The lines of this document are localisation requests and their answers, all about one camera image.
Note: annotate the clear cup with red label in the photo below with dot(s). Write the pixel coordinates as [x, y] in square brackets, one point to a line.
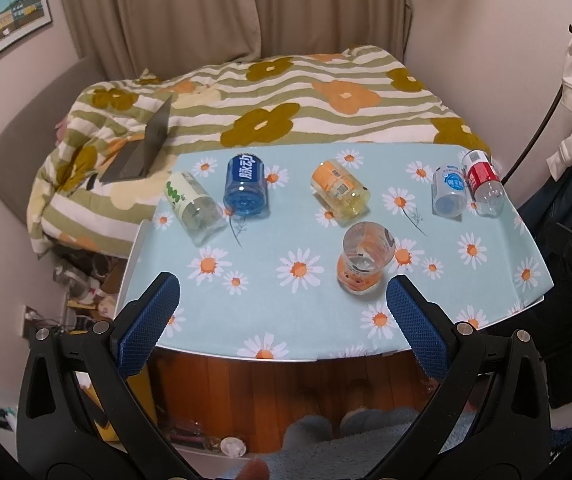
[484, 184]

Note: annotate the wall power socket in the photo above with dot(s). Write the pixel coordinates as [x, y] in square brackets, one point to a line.
[29, 321]

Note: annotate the pink cloth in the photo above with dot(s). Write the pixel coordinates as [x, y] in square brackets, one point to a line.
[61, 129]

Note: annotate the blue label bottle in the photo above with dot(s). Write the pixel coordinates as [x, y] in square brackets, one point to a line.
[245, 185]

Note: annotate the white table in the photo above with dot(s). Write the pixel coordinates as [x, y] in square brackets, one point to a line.
[133, 265]

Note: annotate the grey laptop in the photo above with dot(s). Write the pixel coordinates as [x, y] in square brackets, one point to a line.
[141, 147]

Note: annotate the clear yellow cup orange label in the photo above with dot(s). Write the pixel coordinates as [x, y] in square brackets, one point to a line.
[340, 190]

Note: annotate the beige curtain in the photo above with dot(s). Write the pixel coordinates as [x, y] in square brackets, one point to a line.
[206, 10]

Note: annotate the clear cup with orange label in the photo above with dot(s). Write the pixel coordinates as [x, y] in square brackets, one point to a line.
[365, 260]

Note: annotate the clear cup with green label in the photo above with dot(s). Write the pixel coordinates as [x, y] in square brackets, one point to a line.
[194, 205]

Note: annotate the white round lid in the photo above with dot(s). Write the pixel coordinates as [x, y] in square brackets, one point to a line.
[232, 446]

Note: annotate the dark cloth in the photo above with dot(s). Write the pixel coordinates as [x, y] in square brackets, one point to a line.
[566, 200]

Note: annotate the striped flower blanket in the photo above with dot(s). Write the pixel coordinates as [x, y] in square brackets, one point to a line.
[286, 95]

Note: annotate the clear cup white blue label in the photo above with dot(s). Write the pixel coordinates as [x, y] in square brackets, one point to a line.
[448, 191]

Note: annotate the light blue daisy tablecloth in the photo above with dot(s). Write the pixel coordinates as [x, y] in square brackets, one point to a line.
[291, 280]

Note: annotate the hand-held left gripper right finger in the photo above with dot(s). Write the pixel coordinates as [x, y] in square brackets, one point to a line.
[417, 332]

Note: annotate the person's grey fleece legs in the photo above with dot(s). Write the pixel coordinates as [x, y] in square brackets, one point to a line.
[381, 440]

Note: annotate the grey bed headboard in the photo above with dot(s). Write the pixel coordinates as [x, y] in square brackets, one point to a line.
[21, 140]

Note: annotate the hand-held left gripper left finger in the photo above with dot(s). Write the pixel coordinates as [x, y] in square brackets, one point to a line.
[147, 327]

